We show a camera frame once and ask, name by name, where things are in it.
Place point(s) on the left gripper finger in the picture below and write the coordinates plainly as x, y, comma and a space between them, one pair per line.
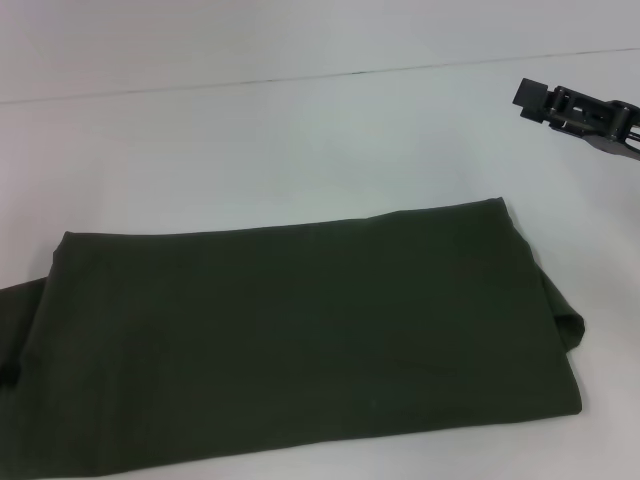
9, 377

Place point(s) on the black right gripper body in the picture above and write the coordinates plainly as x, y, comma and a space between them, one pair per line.
627, 147

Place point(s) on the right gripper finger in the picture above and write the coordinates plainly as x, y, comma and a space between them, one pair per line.
575, 107

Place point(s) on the dark green FREE t-shirt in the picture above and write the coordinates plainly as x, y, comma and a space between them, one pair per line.
300, 325

